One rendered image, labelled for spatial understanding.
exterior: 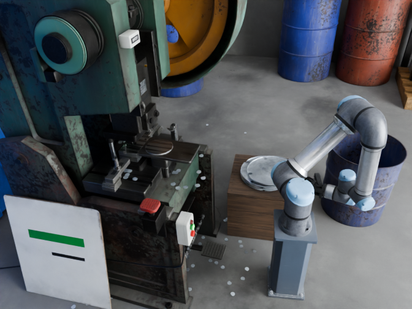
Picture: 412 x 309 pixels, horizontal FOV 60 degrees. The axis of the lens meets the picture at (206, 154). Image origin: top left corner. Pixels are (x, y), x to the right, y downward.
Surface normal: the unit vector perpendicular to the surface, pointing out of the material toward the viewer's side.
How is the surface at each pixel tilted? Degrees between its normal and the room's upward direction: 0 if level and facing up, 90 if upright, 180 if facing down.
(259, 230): 90
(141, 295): 0
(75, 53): 90
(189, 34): 90
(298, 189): 7
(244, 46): 90
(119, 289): 0
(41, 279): 78
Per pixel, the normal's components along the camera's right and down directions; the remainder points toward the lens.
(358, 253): -0.04, -0.81
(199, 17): -0.30, 0.56
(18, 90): 0.85, 0.28
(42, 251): -0.24, 0.39
